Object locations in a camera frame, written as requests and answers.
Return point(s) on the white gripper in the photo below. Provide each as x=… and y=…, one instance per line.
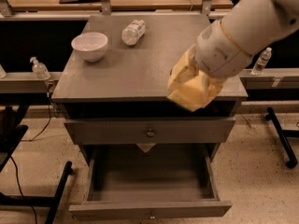
x=220, y=52

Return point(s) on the yellow sponge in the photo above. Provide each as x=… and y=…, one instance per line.
x=192, y=95

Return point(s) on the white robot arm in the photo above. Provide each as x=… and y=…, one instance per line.
x=256, y=24

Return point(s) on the grey wooden drawer cabinet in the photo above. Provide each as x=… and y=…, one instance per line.
x=131, y=83

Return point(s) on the closed grey top drawer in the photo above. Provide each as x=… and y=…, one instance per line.
x=143, y=131

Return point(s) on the open grey middle drawer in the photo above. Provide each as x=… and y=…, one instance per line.
x=169, y=181

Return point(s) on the clear plastic bottle lying down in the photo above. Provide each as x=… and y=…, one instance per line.
x=133, y=32

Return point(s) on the black table leg right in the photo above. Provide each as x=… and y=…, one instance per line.
x=283, y=136

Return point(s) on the black table leg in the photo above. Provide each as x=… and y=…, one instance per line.
x=283, y=136
x=51, y=202

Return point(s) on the white ceramic bowl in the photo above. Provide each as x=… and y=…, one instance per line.
x=91, y=46

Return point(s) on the clear pump sanitizer bottle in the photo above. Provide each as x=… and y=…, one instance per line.
x=39, y=69

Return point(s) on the black table leg left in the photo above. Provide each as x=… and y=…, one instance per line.
x=51, y=202

